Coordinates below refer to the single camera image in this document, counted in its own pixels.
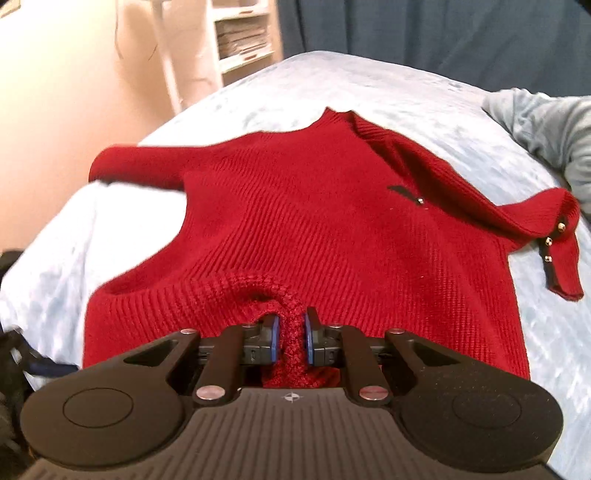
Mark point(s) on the white pole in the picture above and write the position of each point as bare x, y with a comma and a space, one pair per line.
168, 60

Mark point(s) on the red knit sweater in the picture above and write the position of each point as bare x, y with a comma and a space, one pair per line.
300, 221

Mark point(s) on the light blue bed blanket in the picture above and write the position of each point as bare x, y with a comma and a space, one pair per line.
286, 92

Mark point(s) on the white shelf unit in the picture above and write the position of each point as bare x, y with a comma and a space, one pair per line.
244, 64

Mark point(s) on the grey-blue crumpled cloth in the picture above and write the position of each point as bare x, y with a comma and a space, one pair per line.
549, 124

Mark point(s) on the stack of books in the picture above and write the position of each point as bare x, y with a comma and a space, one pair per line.
242, 39

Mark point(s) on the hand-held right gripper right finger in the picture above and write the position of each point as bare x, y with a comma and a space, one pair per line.
308, 339

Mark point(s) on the dark blue curtain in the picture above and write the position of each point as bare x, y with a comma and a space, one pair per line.
438, 32

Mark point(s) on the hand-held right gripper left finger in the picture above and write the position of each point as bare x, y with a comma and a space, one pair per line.
273, 339

